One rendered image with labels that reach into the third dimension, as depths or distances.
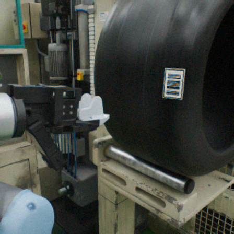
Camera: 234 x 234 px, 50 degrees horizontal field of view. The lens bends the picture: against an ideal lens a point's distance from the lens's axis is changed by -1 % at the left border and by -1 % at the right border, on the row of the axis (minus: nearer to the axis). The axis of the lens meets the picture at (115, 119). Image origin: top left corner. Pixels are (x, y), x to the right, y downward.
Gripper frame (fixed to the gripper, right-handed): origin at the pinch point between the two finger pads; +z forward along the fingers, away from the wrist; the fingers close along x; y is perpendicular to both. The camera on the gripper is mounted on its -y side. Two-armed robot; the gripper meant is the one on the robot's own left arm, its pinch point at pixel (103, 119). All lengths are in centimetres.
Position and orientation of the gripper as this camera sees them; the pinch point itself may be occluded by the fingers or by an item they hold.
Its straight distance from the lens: 53.9
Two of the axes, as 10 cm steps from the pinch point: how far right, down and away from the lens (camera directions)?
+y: 0.9, -9.8, -2.0
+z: 7.3, -0.7, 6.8
